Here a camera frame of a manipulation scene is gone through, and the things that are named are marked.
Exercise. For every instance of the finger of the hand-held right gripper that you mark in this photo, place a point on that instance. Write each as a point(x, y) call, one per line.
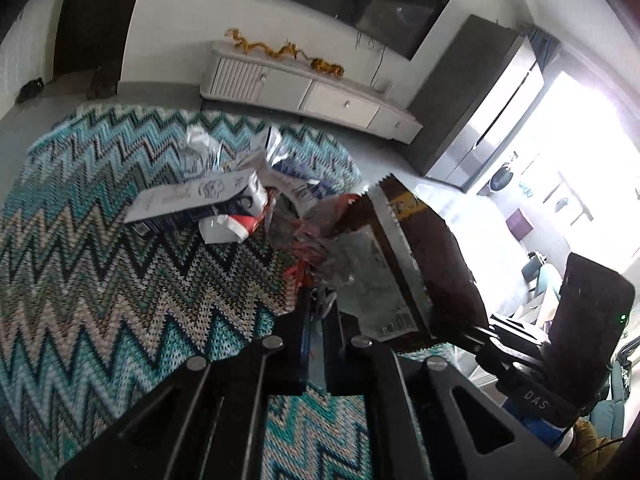
point(472, 342)

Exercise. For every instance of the grey refrigerator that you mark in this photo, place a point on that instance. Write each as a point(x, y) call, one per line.
point(465, 110)

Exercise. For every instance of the crumpled clear plastic bag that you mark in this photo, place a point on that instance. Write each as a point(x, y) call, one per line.
point(200, 150)

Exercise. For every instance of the purple stool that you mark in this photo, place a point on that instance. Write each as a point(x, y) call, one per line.
point(520, 225)

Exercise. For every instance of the teal chair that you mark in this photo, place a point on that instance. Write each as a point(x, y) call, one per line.
point(542, 277)

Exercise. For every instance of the white television cabinet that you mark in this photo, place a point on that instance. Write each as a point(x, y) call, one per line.
point(300, 92)

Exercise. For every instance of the dark shoes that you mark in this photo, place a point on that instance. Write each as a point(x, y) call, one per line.
point(102, 82)
point(30, 90)

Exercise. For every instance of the dark wooden door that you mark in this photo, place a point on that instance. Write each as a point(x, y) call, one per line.
point(95, 15)

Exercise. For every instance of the golden tiger ornament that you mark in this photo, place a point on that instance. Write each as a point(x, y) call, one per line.
point(327, 66)

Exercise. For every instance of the golden dragon ornament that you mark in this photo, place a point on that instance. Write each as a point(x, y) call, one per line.
point(265, 49)

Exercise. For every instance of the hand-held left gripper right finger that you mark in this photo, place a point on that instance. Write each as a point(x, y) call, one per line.
point(332, 360)

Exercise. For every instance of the blue and white packet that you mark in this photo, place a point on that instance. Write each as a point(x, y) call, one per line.
point(295, 180)

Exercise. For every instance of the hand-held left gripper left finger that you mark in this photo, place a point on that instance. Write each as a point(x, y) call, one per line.
point(295, 360)

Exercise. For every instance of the brown snack bag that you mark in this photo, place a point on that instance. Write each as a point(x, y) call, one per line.
point(430, 260)

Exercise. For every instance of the red and white paper cup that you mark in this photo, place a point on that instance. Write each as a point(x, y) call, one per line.
point(225, 227)

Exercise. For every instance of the zigzag knitted blanket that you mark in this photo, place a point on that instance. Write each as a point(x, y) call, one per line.
point(100, 285)

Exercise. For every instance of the pile of crumpled wrappers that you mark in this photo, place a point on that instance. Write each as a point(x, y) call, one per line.
point(320, 230)

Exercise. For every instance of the white carton box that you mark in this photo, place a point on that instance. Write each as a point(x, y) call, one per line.
point(195, 195)

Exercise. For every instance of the washing machine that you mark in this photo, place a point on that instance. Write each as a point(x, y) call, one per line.
point(500, 179)

